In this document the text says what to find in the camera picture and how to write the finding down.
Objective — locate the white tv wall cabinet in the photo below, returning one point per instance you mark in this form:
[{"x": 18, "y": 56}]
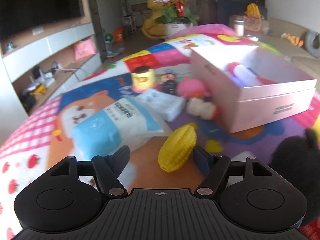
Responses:
[{"x": 55, "y": 44}]

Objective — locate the black plush toy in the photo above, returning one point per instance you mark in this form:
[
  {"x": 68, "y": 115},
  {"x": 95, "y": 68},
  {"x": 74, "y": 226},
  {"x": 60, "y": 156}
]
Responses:
[{"x": 297, "y": 159}]

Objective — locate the blue white wipes pack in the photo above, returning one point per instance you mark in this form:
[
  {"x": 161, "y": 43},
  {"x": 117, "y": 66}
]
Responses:
[{"x": 127, "y": 122}]

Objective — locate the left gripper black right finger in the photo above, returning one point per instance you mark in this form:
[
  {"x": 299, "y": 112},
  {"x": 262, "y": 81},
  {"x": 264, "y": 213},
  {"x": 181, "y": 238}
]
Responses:
[{"x": 214, "y": 168}]

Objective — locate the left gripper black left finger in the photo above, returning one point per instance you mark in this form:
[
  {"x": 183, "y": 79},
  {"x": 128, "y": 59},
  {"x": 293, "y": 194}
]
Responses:
[{"x": 107, "y": 170}]

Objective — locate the pink doll head toy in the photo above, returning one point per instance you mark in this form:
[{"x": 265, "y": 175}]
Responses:
[{"x": 192, "y": 88}]

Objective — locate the pink paper gift bag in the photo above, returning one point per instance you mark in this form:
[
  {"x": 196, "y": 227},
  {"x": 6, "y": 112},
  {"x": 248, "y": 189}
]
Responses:
[{"x": 84, "y": 49}]

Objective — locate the pink cardboard gift box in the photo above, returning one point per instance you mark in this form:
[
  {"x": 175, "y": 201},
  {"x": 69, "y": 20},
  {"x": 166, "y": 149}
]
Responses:
[{"x": 243, "y": 108}]

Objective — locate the purple orchid flower pot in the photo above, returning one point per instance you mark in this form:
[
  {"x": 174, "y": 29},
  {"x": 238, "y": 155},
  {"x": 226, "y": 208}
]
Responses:
[{"x": 177, "y": 16}]

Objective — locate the black television screen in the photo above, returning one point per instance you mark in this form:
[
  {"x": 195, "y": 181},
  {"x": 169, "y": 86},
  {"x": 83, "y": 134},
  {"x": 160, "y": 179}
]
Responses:
[{"x": 21, "y": 15}]

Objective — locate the yellow cup figure toy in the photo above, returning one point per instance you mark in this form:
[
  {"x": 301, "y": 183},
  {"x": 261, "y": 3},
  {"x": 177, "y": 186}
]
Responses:
[{"x": 143, "y": 78}]

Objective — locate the white thermos cup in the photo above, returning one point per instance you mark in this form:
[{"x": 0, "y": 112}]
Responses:
[{"x": 239, "y": 27}]

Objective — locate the beige sofa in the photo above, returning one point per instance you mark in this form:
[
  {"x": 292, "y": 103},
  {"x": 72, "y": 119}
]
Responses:
[{"x": 276, "y": 33}]

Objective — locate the white tissue pack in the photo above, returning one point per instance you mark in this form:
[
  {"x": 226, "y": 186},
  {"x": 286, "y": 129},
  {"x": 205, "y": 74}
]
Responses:
[{"x": 166, "y": 105}]

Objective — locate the small black figurine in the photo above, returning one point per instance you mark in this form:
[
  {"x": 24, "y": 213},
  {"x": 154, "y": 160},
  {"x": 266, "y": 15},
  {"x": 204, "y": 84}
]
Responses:
[{"x": 168, "y": 83}]

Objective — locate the yellow corn toy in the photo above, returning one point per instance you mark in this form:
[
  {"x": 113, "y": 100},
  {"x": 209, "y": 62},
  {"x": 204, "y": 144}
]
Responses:
[{"x": 177, "y": 149}]

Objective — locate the colourful cartoon play mat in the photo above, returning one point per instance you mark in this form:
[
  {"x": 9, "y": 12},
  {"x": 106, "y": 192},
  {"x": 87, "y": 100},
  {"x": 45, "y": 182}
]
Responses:
[{"x": 45, "y": 138}]

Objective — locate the cream bottle shaped toy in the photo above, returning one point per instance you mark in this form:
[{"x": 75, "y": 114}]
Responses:
[{"x": 204, "y": 110}]

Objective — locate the red cartoon gift bag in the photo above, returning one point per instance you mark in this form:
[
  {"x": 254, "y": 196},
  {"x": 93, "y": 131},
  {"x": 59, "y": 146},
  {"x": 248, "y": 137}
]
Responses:
[{"x": 252, "y": 23}]

